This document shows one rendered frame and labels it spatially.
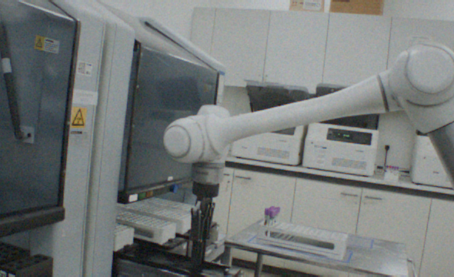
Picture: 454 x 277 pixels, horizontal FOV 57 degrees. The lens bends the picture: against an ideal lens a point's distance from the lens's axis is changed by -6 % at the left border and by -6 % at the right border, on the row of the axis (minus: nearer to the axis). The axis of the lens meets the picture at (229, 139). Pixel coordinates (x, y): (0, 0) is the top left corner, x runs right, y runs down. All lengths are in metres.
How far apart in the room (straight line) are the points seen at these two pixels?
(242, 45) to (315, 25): 0.66
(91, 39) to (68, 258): 0.51
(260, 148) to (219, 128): 2.50
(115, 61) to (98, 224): 0.42
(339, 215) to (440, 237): 0.76
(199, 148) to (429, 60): 0.52
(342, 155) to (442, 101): 2.53
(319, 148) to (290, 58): 0.85
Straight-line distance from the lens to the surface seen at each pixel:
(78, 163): 1.06
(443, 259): 3.54
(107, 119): 1.13
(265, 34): 3.89
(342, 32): 3.78
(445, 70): 0.90
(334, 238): 1.48
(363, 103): 1.11
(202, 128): 1.02
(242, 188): 3.57
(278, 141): 3.47
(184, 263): 1.29
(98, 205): 1.16
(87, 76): 1.05
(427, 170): 3.42
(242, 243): 1.49
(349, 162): 3.41
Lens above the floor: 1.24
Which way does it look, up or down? 3 degrees down
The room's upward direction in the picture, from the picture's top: 7 degrees clockwise
